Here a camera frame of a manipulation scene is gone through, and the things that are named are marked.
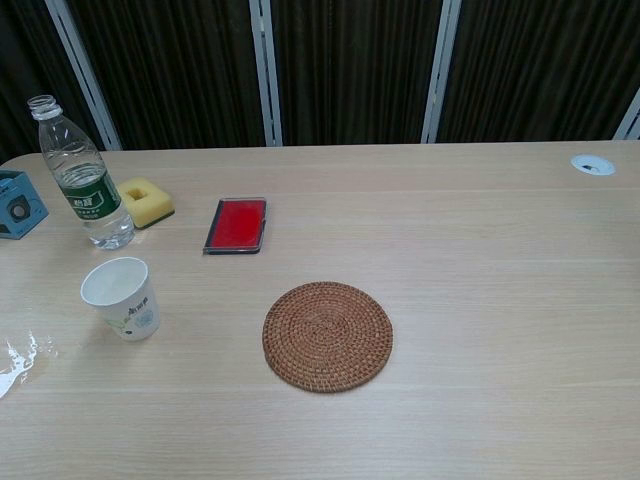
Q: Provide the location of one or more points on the clear green-label plastic water bottle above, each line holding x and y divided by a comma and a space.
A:
95, 200

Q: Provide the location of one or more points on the white printed paper cup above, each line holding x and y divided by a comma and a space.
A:
131, 311

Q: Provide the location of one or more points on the clear water puddle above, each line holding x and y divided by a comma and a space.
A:
12, 365

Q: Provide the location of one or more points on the red ink pad case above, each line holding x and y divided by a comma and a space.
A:
237, 224

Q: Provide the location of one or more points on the round brown woven coaster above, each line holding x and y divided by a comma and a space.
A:
327, 337

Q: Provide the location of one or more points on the yellow sponge with square hole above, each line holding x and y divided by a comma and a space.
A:
156, 199

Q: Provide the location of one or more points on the dark pleated partition panel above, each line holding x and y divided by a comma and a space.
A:
175, 70
355, 70
20, 60
540, 70

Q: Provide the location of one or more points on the blue cardboard box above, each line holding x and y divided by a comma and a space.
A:
20, 210

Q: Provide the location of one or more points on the white metal partition post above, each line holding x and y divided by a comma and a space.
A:
440, 75
630, 120
266, 75
82, 75

